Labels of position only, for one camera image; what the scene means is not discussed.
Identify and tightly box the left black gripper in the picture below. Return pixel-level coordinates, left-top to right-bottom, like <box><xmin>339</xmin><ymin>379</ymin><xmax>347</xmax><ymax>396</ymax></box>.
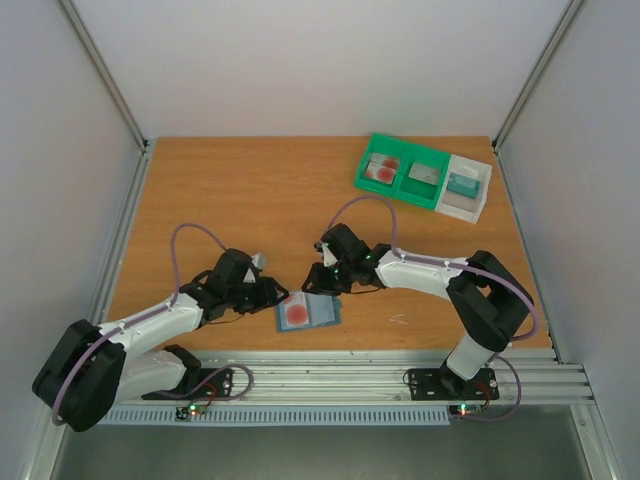
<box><xmin>227</xmin><ymin>277</ymin><xmax>290</xmax><ymax>314</ymax></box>

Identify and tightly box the right aluminium corner post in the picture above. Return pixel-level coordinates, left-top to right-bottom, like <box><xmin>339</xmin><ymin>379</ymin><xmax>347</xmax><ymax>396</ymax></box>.
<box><xmin>492</xmin><ymin>0</ymin><xmax>587</xmax><ymax>156</ymax></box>

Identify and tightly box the left small circuit board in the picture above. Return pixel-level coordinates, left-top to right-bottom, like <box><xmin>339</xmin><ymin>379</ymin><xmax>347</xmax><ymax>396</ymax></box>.
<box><xmin>174</xmin><ymin>405</ymin><xmax>208</xmax><ymax>421</ymax></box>

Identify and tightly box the aluminium corner post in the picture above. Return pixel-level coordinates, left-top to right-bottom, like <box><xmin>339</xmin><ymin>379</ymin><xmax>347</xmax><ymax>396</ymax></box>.
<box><xmin>492</xmin><ymin>0</ymin><xmax>587</xmax><ymax>156</ymax></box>
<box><xmin>55</xmin><ymin>0</ymin><xmax>149</xmax><ymax>153</ymax></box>

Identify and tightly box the blue card holder wallet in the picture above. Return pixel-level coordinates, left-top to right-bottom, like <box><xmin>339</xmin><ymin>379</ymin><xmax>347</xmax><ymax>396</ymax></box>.
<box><xmin>275</xmin><ymin>292</ymin><xmax>341</xmax><ymax>333</ymax></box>

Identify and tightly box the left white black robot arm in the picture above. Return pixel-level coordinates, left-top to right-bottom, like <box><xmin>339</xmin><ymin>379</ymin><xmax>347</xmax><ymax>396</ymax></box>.
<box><xmin>32</xmin><ymin>249</ymin><xmax>289</xmax><ymax>432</ymax></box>

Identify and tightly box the grey slotted cable duct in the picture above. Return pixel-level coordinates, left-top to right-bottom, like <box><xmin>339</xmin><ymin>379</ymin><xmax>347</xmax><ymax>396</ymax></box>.
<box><xmin>99</xmin><ymin>405</ymin><xmax>450</xmax><ymax>428</ymax></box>

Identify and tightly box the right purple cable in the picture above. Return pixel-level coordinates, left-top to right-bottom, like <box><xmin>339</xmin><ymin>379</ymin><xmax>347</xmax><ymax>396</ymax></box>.
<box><xmin>332</xmin><ymin>195</ymin><xmax>540</xmax><ymax>422</ymax></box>

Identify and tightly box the white plastic bin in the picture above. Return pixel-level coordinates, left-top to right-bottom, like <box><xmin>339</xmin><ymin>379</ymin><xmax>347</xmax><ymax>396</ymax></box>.
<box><xmin>435</xmin><ymin>155</ymin><xmax>492</xmax><ymax>224</ymax></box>

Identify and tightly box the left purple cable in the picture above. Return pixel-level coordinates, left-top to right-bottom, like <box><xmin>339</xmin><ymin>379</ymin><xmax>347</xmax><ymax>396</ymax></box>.
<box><xmin>52</xmin><ymin>222</ymin><xmax>254</xmax><ymax>427</ymax></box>

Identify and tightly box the right small circuit board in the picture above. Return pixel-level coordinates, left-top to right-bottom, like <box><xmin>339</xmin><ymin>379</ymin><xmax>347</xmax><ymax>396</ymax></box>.
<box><xmin>449</xmin><ymin>403</ymin><xmax>489</xmax><ymax>417</ymax></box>

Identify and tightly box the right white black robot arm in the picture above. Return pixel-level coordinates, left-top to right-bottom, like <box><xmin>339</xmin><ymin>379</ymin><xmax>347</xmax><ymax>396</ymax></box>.
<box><xmin>301</xmin><ymin>223</ymin><xmax>535</xmax><ymax>399</ymax></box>

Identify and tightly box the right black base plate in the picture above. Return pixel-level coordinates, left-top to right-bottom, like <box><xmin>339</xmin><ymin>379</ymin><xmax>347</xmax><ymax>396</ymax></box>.
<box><xmin>403</xmin><ymin>368</ymin><xmax>500</xmax><ymax>401</ymax></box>

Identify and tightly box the left aluminium corner post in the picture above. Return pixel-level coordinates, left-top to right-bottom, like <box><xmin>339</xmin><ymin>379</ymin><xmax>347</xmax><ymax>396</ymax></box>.
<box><xmin>55</xmin><ymin>0</ymin><xmax>149</xmax><ymax>153</ymax></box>

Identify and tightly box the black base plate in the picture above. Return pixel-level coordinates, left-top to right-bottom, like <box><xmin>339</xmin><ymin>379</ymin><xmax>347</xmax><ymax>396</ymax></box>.
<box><xmin>142</xmin><ymin>368</ymin><xmax>233</xmax><ymax>401</ymax></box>
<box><xmin>403</xmin><ymin>368</ymin><xmax>500</xmax><ymax>401</ymax></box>

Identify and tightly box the aluminium front rail frame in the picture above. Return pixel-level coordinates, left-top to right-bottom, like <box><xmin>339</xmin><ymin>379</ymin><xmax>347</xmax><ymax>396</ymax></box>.
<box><xmin>47</xmin><ymin>324</ymin><xmax>596</xmax><ymax>405</ymax></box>

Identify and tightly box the small circuit board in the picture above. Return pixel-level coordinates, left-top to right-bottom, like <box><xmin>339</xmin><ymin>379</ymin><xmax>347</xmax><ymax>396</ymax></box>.
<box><xmin>449</xmin><ymin>403</ymin><xmax>489</xmax><ymax>417</ymax></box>
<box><xmin>174</xmin><ymin>405</ymin><xmax>208</xmax><ymax>421</ymax></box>

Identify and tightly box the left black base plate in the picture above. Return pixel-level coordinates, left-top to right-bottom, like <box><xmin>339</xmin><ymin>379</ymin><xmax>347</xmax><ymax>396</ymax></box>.
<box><xmin>142</xmin><ymin>368</ymin><xmax>233</xmax><ymax>401</ymax></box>

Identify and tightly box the green plastic bin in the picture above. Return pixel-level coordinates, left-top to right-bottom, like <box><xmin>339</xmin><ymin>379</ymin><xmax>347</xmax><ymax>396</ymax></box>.
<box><xmin>394</xmin><ymin>143</ymin><xmax>452</xmax><ymax>210</ymax></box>
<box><xmin>354</xmin><ymin>133</ymin><xmax>410</xmax><ymax>198</ymax></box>

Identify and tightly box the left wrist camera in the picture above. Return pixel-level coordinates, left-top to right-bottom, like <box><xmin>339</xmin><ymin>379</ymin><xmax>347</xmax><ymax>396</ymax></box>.
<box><xmin>244</xmin><ymin>252</ymin><xmax>266</xmax><ymax>283</ymax></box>

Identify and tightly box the red patterned card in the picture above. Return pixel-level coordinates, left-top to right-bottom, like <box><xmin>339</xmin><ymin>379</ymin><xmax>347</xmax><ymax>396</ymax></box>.
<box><xmin>381</xmin><ymin>155</ymin><xmax>400</xmax><ymax>170</ymax></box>

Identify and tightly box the left green plastic bin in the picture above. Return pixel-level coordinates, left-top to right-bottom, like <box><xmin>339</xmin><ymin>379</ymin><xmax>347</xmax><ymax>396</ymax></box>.
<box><xmin>354</xmin><ymin>133</ymin><xmax>410</xmax><ymax>198</ymax></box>

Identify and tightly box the middle green plastic bin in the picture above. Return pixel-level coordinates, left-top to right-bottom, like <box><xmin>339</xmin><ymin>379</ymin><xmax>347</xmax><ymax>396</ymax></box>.
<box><xmin>394</xmin><ymin>143</ymin><xmax>452</xmax><ymax>210</ymax></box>

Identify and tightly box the purple cable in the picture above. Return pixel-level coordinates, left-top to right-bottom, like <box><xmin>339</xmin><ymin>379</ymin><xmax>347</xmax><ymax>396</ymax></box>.
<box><xmin>52</xmin><ymin>222</ymin><xmax>254</xmax><ymax>427</ymax></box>
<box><xmin>332</xmin><ymin>195</ymin><xmax>540</xmax><ymax>422</ymax></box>

